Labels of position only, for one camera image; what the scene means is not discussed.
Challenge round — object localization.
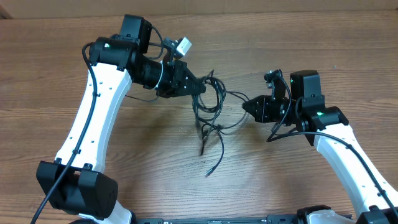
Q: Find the black USB cable bundle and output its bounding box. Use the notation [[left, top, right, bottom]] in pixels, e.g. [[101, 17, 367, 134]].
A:
[[191, 70, 227, 156]]

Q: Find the separated black USB cable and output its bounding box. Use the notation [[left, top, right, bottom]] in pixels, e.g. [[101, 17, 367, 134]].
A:
[[201, 90, 250, 177]]

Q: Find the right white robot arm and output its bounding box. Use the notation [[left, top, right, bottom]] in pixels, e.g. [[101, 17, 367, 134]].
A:
[[242, 70, 397, 223]]

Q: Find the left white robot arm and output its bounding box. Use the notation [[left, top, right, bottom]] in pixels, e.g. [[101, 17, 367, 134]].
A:
[[36, 15, 206, 223]]

